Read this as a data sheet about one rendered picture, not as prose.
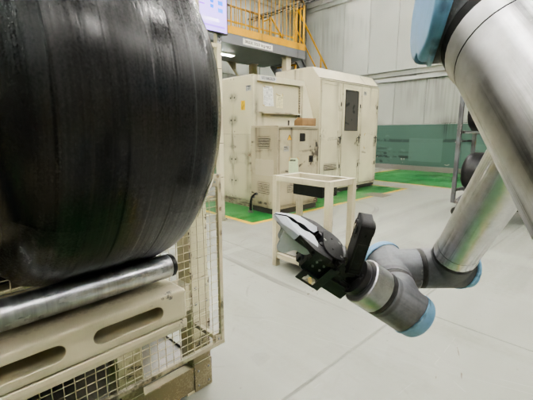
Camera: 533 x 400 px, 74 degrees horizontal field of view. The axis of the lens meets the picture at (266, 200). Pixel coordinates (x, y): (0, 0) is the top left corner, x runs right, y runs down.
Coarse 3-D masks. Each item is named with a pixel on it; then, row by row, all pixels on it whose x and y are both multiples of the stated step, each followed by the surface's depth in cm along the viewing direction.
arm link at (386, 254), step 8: (376, 248) 82; (384, 248) 81; (392, 248) 81; (400, 248) 82; (408, 248) 81; (368, 256) 82; (376, 256) 80; (384, 256) 79; (392, 256) 78; (400, 256) 78; (408, 256) 78; (416, 256) 78; (384, 264) 76; (392, 264) 76; (400, 264) 76; (408, 264) 77; (416, 264) 77; (408, 272) 75; (416, 272) 77; (416, 280) 77
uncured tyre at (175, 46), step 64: (0, 0) 36; (64, 0) 38; (128, 0) 44; (192, 0) 53; (0, 64) 36; (64, 64) 38; (128, 64) 42; (192, 64) 49; (0, 128) 38; (64, 128) 39; (128, 128) 43; (192, 128) 50; (0, 192) 41; (64, 192) 41; (128, 192) 47; (192, 192) 55; (0, 256) 47; (64, 256) 47; (128, 256) 58
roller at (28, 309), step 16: (160, 256) 67; (112, 272) 60; (128, 272) 61; (144, 272) 63; (160, 272) 65; (176, 272) 68; (48, 288) 53; (64, 288) 54; (80, 288) 55; (96, 288) 57; (112, 288) 59; (128, 288) 61; (0, 304) 49; (16, 304) 50; (32, 304) 51; (48, 304) 52; (64, 304) 54; (80, 304) 56; (0, 320) 48; (16, 320) 49; (32, 320) 51
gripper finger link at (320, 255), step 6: (300, 240) 61; (306, 240) 60; (306, 246) 61; (312, 246) 60; (318, 246) 62; (312, 252) 61; (318, 252) 60; (324, 252) 61; (318, 258) 61; (324, 258) 61; (330, 258) 61
